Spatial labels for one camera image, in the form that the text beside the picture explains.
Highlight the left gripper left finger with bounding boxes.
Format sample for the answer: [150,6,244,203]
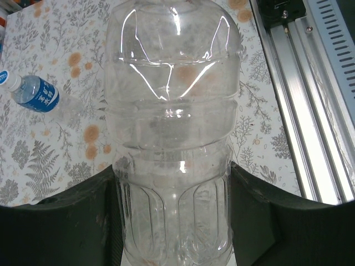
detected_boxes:
[0,165,124,266]

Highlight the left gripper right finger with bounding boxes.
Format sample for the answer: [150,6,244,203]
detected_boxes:
[229,162,355,266]

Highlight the blue label plastic bottle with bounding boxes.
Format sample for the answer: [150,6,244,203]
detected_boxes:
[0,69,84,126]

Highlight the clear unlabelled plastic bottle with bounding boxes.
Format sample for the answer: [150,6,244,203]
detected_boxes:
[102,0,242,266]

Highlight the white bottle cap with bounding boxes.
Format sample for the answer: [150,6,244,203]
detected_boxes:
[0,69,22,93]

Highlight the floral patterned table cover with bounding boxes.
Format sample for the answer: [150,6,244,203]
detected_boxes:
[0,0,303,207]

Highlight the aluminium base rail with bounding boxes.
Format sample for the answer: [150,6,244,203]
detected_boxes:
[249,0,355,206]

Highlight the grey slotted cable duct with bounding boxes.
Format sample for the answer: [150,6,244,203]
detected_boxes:
[303,0,355,102]

